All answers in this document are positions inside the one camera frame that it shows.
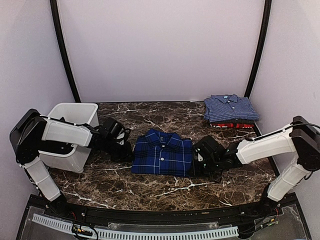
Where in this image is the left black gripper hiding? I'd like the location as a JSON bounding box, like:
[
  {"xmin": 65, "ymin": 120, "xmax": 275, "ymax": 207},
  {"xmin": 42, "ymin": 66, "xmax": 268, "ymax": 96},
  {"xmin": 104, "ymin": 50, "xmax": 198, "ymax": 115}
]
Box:
[{"xmin": 103, "ymin": 137, "xmax": 137, "ymax": 164}]

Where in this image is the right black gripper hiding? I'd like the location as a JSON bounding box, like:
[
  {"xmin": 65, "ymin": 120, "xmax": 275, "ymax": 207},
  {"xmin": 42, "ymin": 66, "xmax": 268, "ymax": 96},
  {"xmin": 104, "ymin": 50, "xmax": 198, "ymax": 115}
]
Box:
[{"xmin": 187, "ymin": 156, "xmax": 221, "ymax": 178}]

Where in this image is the dark blue plaid shirt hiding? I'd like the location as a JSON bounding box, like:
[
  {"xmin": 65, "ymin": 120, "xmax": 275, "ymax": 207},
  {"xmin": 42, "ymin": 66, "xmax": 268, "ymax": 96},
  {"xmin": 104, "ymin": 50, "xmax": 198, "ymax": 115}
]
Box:
[{"xmin": 131, "ymin": 128, "xmax": 193, "ymax": 177}]

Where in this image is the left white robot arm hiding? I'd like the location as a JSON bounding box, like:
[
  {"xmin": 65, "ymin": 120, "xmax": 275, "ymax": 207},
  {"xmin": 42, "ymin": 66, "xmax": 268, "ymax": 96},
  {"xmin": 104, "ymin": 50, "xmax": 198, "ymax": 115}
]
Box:
[{"xmin": 9, "ymin": 108, "xmax": 134, "ymax": 218}]

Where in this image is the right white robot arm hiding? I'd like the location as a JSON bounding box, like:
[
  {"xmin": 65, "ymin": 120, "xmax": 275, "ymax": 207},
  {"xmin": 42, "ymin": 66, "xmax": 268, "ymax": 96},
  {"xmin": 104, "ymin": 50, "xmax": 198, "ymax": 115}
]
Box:
[{"xmin": 190, "ymin": 115, "xmax": 320, "ymax": 217}]

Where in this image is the white plastic bin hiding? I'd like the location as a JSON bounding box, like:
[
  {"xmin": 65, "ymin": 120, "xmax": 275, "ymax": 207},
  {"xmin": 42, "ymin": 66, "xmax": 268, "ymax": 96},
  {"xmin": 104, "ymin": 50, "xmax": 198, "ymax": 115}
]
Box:
[{"xmin": 39, "ymin": 102, "xmax": 99, "ymax": 174}]

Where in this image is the red black folded shirt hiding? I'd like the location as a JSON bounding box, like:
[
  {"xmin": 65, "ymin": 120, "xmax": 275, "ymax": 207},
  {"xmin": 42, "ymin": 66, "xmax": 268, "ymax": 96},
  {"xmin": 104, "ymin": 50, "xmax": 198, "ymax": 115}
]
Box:
[{"xmin": 210, "ymin": 119, "xmax": 255, "ymax": 129}]

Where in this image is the light blue checked folded shirt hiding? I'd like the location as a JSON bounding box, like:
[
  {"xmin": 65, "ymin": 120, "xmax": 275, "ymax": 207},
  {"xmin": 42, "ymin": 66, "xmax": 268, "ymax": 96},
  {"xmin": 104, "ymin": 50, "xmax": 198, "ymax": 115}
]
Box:
[{"xmin": 204, "ymin": 94, "xmax": 259, "ymax": 123}]

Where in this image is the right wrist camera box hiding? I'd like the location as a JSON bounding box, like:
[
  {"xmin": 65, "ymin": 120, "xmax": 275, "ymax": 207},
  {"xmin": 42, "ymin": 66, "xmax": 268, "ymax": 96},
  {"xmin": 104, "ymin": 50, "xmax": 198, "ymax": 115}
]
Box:
[{"xmin": 193, "ymin": 135, "xmax": 224, "ymax": 162}]

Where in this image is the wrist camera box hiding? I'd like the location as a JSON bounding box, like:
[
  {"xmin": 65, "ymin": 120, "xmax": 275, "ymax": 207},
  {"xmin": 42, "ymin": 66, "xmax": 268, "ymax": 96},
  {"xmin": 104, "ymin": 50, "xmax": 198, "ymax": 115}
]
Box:
[
  {"xmin": 101, "ymin": 117, "xmax": 131, "ymax": 145},
  {"xmin": 193, "ymin": 135, "xmax": 224, "ymax": 162}
]

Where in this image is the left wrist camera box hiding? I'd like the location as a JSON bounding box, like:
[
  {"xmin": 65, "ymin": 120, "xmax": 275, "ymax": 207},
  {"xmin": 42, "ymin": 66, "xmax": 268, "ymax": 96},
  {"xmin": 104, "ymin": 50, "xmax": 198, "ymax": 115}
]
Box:
[{"xmin": 101, "ymin": 117, "xmax": 131, "ymax": 145}]

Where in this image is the black front rail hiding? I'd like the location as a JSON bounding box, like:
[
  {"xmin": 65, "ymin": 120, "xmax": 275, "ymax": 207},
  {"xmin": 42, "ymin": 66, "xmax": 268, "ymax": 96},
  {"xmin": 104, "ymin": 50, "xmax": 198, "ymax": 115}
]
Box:
[{"xmin": 27, "ymin": 193, "xmax": 301, "ymax": 226}]

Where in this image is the white slotted cable duct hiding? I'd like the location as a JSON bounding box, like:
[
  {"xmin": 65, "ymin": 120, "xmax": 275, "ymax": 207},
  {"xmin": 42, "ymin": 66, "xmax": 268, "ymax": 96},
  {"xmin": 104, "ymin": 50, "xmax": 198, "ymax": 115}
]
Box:
[{"xmin": 32, "ymin": 214, "xmax": 239, "ymax": 240}]

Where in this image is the right black frame post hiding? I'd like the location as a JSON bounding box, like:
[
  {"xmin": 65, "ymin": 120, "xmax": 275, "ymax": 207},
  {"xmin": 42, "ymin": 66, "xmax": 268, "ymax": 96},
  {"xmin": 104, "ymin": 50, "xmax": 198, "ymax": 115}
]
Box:
[{"xmin": 244, "ymin": 0, "xmax": 272, "ymax": 98}]

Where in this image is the black frame post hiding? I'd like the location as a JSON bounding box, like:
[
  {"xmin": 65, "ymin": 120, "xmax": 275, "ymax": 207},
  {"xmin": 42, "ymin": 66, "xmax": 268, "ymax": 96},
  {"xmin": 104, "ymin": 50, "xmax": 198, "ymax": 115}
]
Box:
[
  {"xmin": 49, "ymin": 0, "xmax": 81, "ymax": 103},
  {"xmin": 244, "ymin": 0, "xmax": 272, "ymax": 98}
]

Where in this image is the left black frame post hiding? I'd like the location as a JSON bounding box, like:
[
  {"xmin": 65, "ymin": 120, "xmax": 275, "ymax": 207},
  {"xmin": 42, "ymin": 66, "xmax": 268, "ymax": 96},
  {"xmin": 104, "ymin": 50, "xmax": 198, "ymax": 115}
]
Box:
[{"xmin": 49, "ymin": 0, "xmax": 81, "ymax": 103}]

